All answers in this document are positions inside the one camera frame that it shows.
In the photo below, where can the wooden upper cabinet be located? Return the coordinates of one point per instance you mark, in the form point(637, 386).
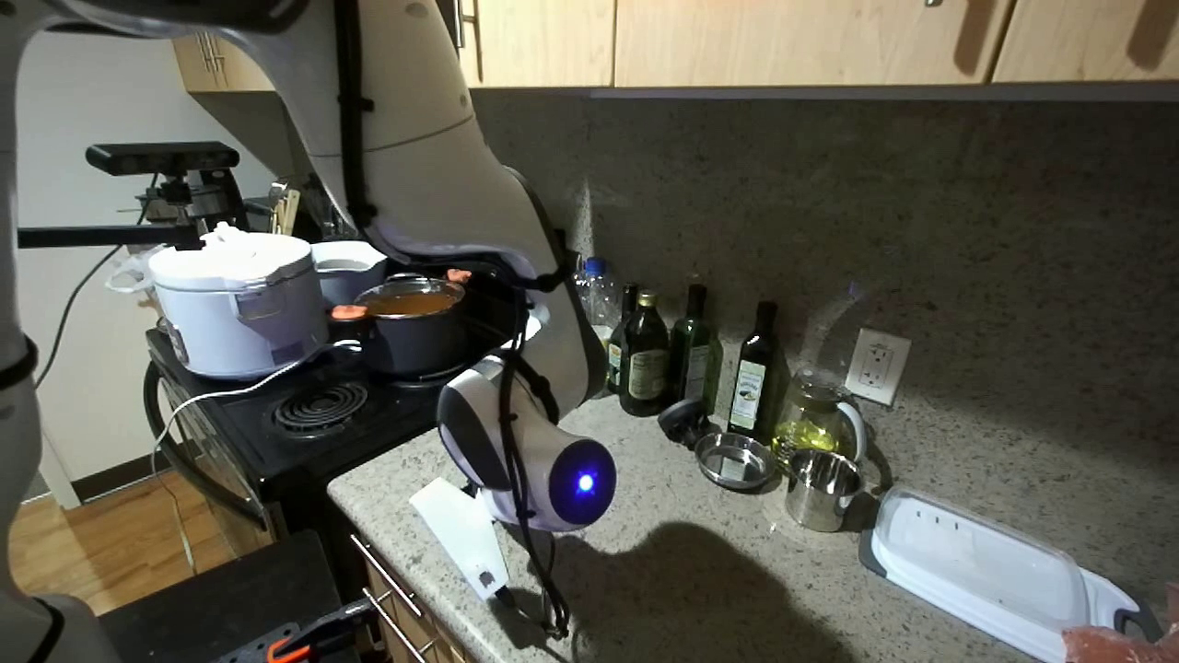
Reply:
point(796, 39)

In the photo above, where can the black robot cart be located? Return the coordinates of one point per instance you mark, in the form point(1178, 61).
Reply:
point(209, 602)

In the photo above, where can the white wall outlet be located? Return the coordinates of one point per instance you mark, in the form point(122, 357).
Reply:
point(877, 367)

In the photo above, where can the steel cup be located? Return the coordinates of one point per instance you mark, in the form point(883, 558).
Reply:
point(818, 493)

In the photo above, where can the black stove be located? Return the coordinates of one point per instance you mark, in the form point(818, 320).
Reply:
point(308, 442)

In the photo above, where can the plastic oil bottle blue cap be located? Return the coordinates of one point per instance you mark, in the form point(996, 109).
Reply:
point(599, 298)

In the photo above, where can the black camera on stand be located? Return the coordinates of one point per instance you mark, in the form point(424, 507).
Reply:
point(160, 157)

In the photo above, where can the steel bowl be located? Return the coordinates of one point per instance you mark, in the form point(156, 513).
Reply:
point(736, 462)

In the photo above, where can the olive oil bottle gold cap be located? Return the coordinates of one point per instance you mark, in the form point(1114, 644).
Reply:
point(647, 361)

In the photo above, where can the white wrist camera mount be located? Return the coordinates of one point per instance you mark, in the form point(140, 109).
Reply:
point(463, 529)

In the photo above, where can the green wine bottle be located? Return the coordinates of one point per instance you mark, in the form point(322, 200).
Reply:
point(699, 361)

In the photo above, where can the wooden lower cabinet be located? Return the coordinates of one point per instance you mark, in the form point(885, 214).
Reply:
point(409, 626)

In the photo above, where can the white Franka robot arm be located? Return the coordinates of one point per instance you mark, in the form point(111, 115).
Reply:
point(430, 160)

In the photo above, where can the dark bottle white label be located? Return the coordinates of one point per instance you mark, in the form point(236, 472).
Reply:
point(753, 381)

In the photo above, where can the glass oil cruet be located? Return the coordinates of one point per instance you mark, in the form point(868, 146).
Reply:
point(815, 423)

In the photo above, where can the white plastic tray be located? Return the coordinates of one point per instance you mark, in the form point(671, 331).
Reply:
point(980, 570)

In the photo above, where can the orange black clamp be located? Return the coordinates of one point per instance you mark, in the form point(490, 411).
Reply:
point(308, 638)

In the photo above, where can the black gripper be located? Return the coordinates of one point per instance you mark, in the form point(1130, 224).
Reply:
point(529, 609)

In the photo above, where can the wooden cabinet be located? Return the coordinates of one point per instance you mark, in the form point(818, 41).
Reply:
point(796, 39)
point(409, 626)

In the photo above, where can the white rice cooker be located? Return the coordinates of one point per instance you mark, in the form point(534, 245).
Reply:
point(233, 305)

